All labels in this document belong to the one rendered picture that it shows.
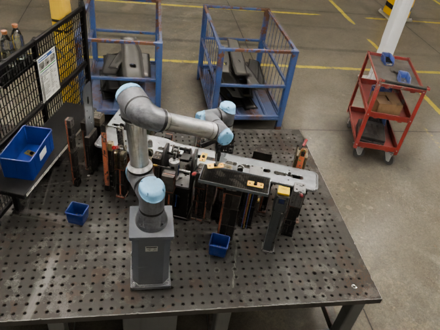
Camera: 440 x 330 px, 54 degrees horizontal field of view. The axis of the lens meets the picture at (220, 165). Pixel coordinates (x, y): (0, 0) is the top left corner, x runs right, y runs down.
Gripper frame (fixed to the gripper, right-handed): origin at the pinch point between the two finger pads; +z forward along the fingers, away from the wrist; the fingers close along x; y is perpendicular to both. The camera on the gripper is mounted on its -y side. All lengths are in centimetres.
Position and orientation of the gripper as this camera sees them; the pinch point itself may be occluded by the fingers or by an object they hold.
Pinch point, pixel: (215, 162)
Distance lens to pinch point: 222.6
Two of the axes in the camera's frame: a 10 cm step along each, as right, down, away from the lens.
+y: 9.9, 0.1, 1.7
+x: -1.2, -6.3, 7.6
